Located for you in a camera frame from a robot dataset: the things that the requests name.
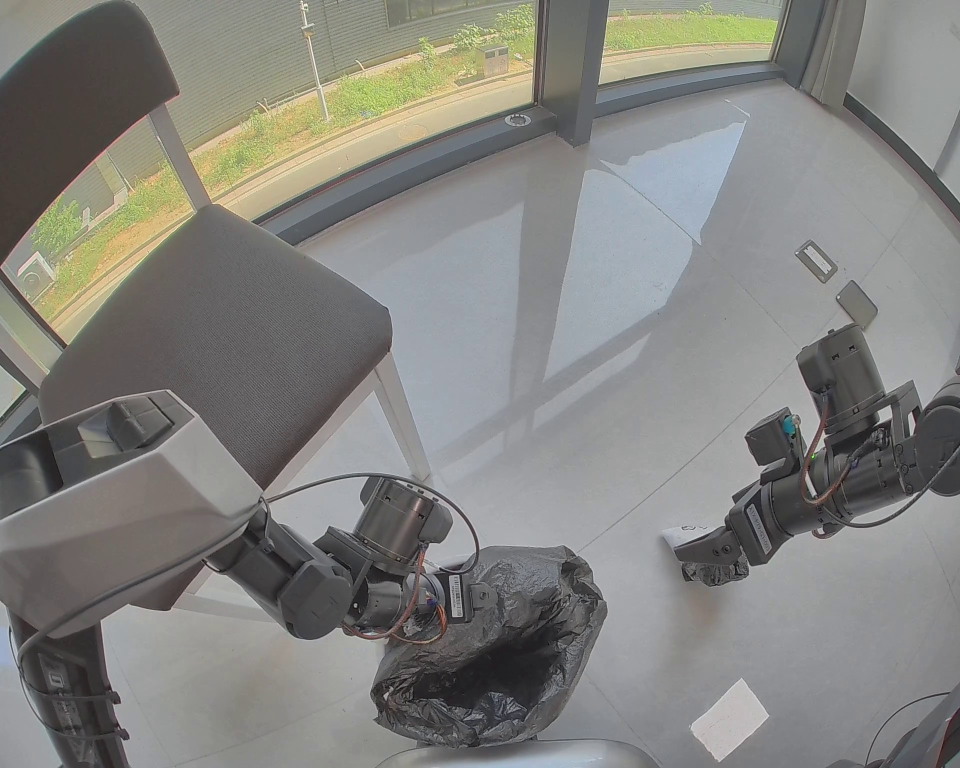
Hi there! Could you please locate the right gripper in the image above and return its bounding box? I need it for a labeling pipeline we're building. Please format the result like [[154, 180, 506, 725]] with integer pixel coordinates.
[[672, 442, 845, 569]]

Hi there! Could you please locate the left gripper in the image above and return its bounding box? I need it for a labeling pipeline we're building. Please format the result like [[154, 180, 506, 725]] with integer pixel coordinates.
[[405, 568, 500, 639]]

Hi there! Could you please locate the black plastic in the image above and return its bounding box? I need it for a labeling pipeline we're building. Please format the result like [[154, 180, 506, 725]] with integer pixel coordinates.
[[681, 558, 751, 591]]

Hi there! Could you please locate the black plastic bag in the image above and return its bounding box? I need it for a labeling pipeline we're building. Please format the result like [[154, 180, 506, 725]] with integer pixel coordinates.
[[371, 543, 607, 750]]

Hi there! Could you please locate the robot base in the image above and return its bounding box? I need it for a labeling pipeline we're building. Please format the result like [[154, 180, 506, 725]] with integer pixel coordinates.
[[378, 738, 661, 768]]

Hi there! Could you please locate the crumpled white paper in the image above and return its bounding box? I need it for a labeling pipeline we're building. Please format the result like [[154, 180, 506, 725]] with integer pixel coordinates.
[[662, 523, 725, 558]]

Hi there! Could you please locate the grey chair with white legs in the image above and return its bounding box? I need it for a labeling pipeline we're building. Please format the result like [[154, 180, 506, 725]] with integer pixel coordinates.
[[0, 0, 432, 624]]

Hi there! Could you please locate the window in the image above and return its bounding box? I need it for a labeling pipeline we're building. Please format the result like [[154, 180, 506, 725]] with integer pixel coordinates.
[[0, 0, 807, 421]]

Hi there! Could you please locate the white curtain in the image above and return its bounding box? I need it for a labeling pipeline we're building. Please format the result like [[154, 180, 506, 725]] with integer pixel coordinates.
[[802, 0, 870, 106]]

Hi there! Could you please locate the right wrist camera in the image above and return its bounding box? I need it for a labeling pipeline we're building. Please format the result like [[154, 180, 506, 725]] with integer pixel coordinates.
[[738, 408, 805, 496]]

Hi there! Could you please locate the black cable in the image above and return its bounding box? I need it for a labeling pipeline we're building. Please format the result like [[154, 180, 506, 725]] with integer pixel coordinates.
[[16, 472, 481, 661]]

